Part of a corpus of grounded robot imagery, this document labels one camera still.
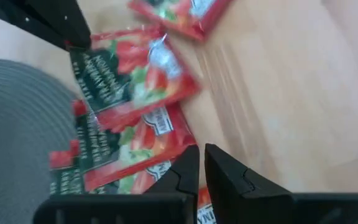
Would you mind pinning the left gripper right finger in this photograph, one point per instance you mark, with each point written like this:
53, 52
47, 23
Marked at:
228, 180

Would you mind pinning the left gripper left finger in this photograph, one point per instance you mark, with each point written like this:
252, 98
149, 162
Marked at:
185, 177

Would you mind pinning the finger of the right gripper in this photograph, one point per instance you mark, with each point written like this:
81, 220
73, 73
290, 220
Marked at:
11, 12
70, 25

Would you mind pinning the grey round table mat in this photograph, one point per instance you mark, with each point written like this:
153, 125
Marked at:
17, 130

